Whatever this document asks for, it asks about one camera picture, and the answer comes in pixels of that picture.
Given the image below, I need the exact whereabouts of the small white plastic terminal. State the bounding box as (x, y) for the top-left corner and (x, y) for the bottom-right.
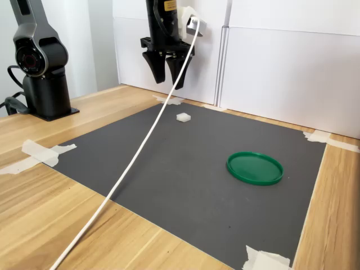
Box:
(175, 112), (192, 124)

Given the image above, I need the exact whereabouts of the round green lid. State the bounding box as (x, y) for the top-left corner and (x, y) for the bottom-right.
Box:
(226, 151), (285, 187)

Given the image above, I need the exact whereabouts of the white tape corner piece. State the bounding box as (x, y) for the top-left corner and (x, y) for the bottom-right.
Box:
(21, 139), (78, 168)
(303, 129), (332, 144)
(242, 244), (292, 270)
(152, 94), (186, 106)

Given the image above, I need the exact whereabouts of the clear partition joining strip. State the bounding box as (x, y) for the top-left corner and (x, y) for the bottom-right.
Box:
(214, 0), (234, 108)

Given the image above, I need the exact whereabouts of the small white tape piece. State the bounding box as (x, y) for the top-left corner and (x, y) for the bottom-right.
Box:
(200, 103), (228, 113)

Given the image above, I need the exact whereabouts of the dark grey mat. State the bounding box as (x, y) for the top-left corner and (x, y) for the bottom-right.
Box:
(42, 101), (329, 270)

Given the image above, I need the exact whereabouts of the white tape strip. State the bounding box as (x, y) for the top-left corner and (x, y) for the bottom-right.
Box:
(0, 156), (39, 176)
(327, 138), (360, 154)

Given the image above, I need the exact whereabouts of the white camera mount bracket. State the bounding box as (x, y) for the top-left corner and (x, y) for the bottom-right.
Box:
(178, 5), (197, 40)

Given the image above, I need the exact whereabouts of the small grey camera box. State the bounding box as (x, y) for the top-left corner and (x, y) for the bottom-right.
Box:
(185, 16), (208, 38)

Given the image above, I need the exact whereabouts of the white camera cable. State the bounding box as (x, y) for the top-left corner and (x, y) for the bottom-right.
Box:
(48, 17), (201, 270)

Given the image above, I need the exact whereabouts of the thin black cable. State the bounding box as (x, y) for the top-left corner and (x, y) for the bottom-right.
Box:
(6, 65), (25, 88)

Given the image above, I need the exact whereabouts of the thick black cable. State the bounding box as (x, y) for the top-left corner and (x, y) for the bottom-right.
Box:
(0, 91), (30, 116)

